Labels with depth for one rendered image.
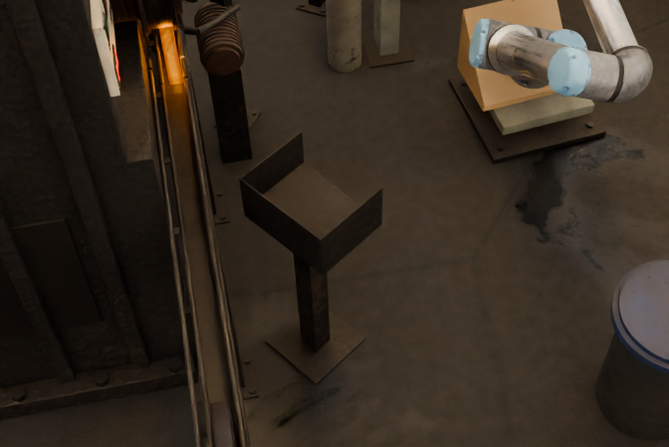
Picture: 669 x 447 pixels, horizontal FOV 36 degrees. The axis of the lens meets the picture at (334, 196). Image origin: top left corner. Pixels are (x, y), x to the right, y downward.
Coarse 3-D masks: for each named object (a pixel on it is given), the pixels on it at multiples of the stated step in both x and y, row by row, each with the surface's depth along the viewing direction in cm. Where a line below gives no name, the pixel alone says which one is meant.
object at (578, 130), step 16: (464, 80) 352; (464, 96) 348; (480, 112) 343; (592, 112) 342; (480, 128) 338; (496, 128) 338; (544, 128) 337; (560, 128) 337; (576, 128) 337; (592, 128) 337; (496, 144) 333; (512, 144) 333; (528, 144) 333; (544, 144) 333; (560, 144) 334; (496, 160) 330
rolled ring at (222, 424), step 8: (216, 408) 194; (224, 408) 194; (216, 416) 192; (224, 416) 192; (216, 424) 190; (224, 424) 190; (232, 424) 202; (216, 432) 189; (224, 432) 189; (232, 432) 192; (216, 440) 188; (224, 440) 188; (232, 440) 189
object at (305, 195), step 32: (288, 160) 246; (256, 192) 232; (288, 192) 247; (320, 192) 247; (256, 224) 243; (288, 224) 230; (320, 224) 241; (352, 224) 231; (320, 256) 228; (320, 288) 266; (320, 320) 277; (288, 352) 287; (320, 352) 287
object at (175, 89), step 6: (162, 54) 271; (162, 60) 269; (162, 66) 268; (180, 66) 268; (162, 72) 267; (168, 84) 264; (180, 84) 264; (168, 90) 262; (174, 90) 262; (180, 90) 262
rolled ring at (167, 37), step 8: (160, 32) 250; (168, 32) 250; (168, 40) 250; (168, 48) 250; (176, 48) 265; (168, 56) 250; (176, 56) 251; (168, 64) 251; (176, 64) 252; (168, 72) 253; (176, 72) 253; (176, 80) 256
